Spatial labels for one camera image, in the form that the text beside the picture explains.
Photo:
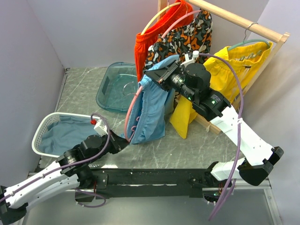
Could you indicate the grey-blue cloth in basket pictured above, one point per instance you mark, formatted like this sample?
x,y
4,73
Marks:
x,y
61,136

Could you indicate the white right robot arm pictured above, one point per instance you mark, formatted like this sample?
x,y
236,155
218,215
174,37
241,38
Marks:
x,y
259,156

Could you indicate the camouflage patterned shorts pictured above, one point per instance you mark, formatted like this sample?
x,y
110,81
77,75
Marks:
x,y
196,36

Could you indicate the green hanger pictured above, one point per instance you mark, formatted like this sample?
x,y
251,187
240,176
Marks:
x,y
248,41

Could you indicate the orange shorts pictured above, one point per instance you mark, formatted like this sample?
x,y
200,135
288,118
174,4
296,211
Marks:
x,y
143,42

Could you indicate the light blue shorts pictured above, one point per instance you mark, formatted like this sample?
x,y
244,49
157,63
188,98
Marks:
x,y
147,119

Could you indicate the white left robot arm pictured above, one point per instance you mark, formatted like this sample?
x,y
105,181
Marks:
x,y
70,170

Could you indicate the pink hanger with camouflage shorts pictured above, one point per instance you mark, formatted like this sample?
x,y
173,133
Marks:
x,y
179,20

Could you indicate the teal plastic basin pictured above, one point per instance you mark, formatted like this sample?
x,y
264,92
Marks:
x,y
117,88

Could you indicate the yellow hanger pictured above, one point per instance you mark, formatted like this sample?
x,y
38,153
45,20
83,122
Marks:
x,y
162,7

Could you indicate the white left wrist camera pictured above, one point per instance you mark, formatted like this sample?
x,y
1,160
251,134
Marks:
x,y
99,126

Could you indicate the pink wavy hanger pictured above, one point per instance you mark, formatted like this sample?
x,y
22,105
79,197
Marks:
x,y
139,90

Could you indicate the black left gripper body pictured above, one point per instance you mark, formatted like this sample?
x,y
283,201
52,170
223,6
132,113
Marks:
x,y
113,146

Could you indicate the wooden clothes rack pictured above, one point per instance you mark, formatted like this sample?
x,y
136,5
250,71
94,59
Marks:
x,y
255,50

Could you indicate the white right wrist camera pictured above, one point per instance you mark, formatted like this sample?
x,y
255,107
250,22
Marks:
x,y
190,58

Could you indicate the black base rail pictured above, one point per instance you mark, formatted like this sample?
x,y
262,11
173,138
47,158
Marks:
x,y
117,182

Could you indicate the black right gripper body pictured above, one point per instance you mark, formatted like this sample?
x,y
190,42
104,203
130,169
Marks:
x,y
177,81

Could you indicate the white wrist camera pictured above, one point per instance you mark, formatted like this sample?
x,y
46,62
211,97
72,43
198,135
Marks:
x,y
190,58
99,126

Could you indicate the yellow shorts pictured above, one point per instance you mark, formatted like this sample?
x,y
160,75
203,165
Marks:
x,y
222,80

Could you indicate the white perforated laundry basket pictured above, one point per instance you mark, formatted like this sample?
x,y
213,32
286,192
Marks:
x,y
47,122

